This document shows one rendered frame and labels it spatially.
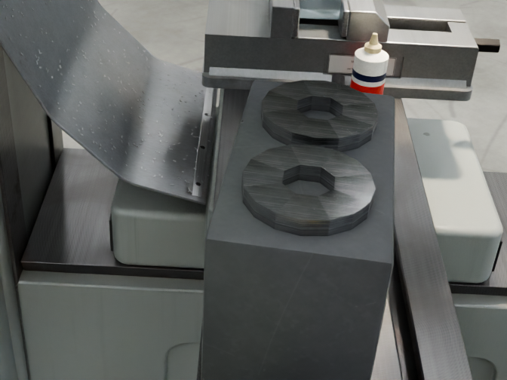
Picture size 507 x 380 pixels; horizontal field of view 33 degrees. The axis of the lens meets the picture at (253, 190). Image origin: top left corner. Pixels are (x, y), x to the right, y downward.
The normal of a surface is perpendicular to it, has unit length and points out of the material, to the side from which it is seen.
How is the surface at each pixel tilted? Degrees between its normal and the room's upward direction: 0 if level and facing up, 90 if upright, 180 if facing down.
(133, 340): 90
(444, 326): 0
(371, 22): 90
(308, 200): 0
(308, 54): 90
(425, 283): 0
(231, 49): 90
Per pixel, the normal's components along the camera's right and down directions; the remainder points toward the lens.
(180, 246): -0.02, 0.58
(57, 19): 0.92, -0.31
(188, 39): 0.06, -0.81
